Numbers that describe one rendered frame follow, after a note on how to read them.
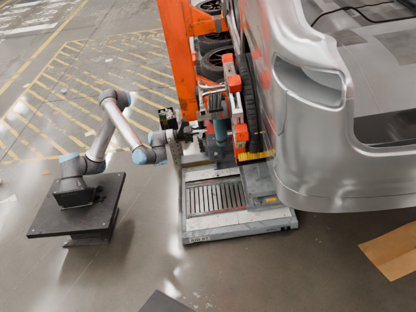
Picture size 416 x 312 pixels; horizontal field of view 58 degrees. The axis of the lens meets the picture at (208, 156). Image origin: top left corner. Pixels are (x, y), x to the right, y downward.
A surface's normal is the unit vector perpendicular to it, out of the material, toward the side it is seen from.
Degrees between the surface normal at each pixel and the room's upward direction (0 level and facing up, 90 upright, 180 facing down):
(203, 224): 0
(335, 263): 0
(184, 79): 90
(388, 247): 1
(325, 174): 95
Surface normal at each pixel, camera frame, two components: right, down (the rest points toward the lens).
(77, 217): -0.15, -0.78
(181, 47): 0.06, 0.60
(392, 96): -0.11, -0.52
